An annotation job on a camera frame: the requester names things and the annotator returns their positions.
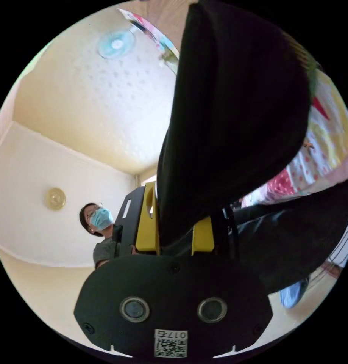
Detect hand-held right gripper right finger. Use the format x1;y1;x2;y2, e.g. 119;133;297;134
191;217;215;256

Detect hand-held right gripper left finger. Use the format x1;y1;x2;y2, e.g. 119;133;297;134
135;182;161;253

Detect black pants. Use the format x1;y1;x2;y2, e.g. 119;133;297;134
156;0;348;295

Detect person's body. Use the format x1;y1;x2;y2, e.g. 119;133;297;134
78;202;134;270

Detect round golden wall clock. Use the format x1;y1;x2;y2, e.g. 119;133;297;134
44;187;67;212

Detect light blue wall fan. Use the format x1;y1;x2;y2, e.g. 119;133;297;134
97;30;136;60

